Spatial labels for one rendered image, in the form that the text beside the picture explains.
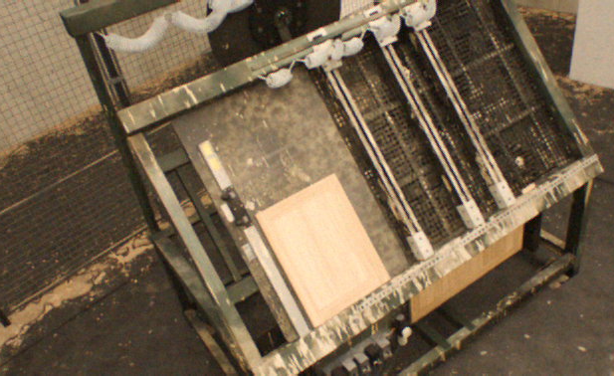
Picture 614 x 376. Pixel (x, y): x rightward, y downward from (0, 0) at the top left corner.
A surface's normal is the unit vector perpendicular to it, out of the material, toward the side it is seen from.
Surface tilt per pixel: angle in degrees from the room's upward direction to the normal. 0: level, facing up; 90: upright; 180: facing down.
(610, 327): 0
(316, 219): 50
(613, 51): 90
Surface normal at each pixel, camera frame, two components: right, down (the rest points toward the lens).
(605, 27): -0.72, 0.51
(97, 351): -0.15, -0.78
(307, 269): 0.33, -0.16
